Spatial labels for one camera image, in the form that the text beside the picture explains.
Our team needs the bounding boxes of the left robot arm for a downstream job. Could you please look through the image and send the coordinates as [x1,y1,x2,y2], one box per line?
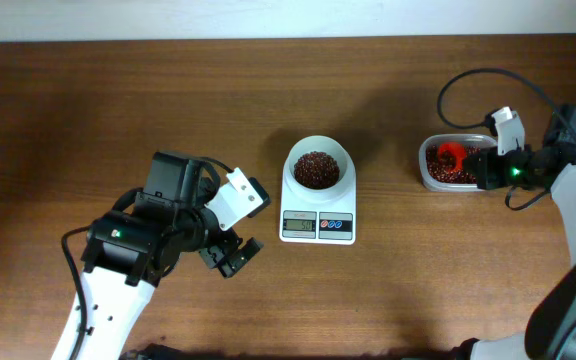
[53,152,270,359]

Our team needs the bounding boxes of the white round bowl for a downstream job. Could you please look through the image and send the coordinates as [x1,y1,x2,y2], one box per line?
[284,136,355,192]

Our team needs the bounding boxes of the left black cable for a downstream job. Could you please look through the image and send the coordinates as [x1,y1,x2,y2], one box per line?
[60,225,94,360]

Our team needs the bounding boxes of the orange measuring scoop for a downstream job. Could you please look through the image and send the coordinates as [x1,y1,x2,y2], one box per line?
[437,142,468,172]

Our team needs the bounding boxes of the red adzuki beans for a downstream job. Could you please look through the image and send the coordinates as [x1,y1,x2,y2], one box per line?
[426,145,480,184]

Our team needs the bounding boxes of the white digital kitchen scale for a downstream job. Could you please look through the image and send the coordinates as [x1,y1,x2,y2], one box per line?
[279,146,357,245]

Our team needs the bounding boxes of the adzuki beans in bowl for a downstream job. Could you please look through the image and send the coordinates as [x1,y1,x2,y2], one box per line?
[293,151,340,190]

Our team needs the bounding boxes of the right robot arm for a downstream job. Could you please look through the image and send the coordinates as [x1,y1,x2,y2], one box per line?
[454,105,576,359]

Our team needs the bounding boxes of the clear plastic food container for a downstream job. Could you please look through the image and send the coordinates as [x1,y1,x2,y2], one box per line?
[418,134,497,193]

